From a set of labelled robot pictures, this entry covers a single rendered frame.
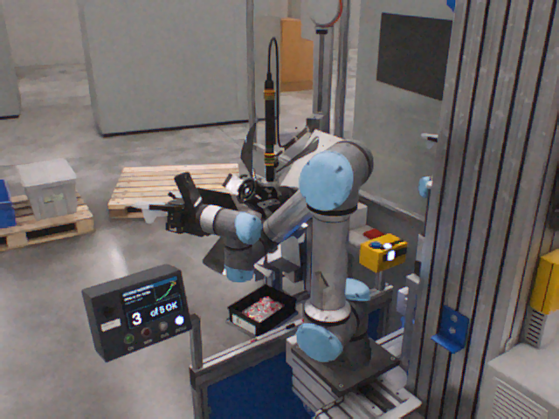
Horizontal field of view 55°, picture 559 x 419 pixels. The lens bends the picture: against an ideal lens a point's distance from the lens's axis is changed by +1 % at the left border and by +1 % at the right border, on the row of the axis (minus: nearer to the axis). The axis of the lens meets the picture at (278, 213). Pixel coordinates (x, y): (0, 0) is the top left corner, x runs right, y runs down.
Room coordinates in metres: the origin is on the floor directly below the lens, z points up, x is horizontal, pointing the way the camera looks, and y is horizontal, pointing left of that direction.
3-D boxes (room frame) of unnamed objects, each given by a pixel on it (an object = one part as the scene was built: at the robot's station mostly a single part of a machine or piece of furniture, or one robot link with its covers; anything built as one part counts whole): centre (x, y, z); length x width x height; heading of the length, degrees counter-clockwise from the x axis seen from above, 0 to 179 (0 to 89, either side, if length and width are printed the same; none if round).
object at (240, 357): (1.63, -0.09, 0.82); 0.90 x 0.04 x 0.08; 125
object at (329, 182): (1.12, -0.12, 1.41); 0.15 x 0.12 x 0.55; 150
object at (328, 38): (2.66, -0.22, 0.90); 0.08 x 0.06 x 1.80; 70
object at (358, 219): (2.47, -0.34, 0.92); 0.17 x 0.16 x 0.11; 125
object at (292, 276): (2.36, -0.11, 0.73); 0.15 x 0.09 x 0.22; 125
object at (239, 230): (1.25, 0.10, 1.43); 0.11 x 0.08 x 0.09; 60
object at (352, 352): (1.24, -0.19, 1.09); 0.15 x 0.15 x 0.10
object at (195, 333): (1.39, 0.26, 0.96); 0.03 x 0.03 x 0.20; 35
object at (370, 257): (1.86, -0.41, 1.02); 0.16 x 0.10 x 0.11; 125
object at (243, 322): (1.73, 0.06, 0.85); 0.22 x 0.17 x 0.07; 139
